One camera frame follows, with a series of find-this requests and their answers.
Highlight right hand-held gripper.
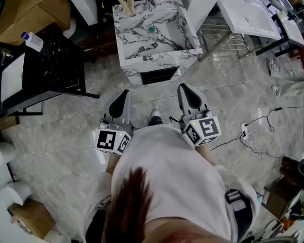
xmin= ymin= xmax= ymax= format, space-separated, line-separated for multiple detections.
xmin=177 ymin=83 xmax=222 ymax=147

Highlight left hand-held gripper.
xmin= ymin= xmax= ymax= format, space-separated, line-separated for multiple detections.
xmin=95 ymin=89 xmax=133 ymax=156

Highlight person's right forearm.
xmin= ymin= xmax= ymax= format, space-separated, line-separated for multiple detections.
xmin=197 ymin=143 xmax=216 ymax=167

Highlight person's left forearm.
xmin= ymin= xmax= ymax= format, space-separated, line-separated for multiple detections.
xmin=105 ymin=152 xmax=123 ymax=175

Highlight person's dark trouser leg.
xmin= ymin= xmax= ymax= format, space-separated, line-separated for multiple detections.
xmin=148 ymin=116 xmax=164 ymax=127

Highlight marble sink vanity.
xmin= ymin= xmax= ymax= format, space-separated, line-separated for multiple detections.
xmin=112 ymin=0 xmax=204 ymax=86

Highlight white power strip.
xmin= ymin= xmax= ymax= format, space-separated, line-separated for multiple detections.
xmin=240 ymin=123 xmax=249 ymax=140

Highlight black vanity cabinet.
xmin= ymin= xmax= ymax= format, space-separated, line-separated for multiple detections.
xmin=0 ymin=31 xmax=100 ymax=119

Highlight person's white shirt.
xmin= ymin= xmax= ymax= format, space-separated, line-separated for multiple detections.
xmin=83 ymin=125 xmax=259 ymax=243

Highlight white panel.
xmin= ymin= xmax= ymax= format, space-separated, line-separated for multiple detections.
xmin=59 ymin=0 xmax=99 ymax=26
xmin=178 ymin=0 xmax=229 ymax=32

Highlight large white ceramic sink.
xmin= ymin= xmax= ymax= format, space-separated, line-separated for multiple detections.
xmin=216 ymin=0 xmax=282 ymax=42

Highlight beige tube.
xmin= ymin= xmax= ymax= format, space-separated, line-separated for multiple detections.
xmin=113 ymin=0 xmax=129 ymax=13

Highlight chrome faucet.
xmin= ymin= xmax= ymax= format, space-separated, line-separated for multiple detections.
xmin=143 ymin=0 xmax=158 ymax=12

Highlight white soap pump bottle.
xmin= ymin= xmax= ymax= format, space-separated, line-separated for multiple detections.
xmin=21 ymin=31 xmax=45 ymax=53

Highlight white rectangular basin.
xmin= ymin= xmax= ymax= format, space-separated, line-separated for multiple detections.
xmin=0 ymin=53 xmax=26 ymax=103

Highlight small white ceramic sink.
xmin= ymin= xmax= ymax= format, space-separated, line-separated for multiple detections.
xmin=277 ymin=10 xmax=304 ymax=48

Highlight brown wooden furniture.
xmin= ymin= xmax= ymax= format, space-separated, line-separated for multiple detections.
xmin=264 ymin=155 xmax=304 ymax=220

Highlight large cardboard box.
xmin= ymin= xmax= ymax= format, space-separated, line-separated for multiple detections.
xmin=0 ymin=0 xmax=72 ymax=47

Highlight small cardboard box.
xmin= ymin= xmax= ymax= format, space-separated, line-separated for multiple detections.
xmin=7 ymin=198 xmax=57 ymax=240

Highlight metal wire rack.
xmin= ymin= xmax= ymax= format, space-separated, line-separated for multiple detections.
xmin=198 ymin=21 xmax=251 ymax=62

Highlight black cable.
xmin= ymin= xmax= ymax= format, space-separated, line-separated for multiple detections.
xmin=209 ymin=105 xmax=304 ymax=153

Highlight white cable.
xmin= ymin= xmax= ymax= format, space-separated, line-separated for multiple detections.
xmin=244 ymin=129 xmax=282 ymax=159

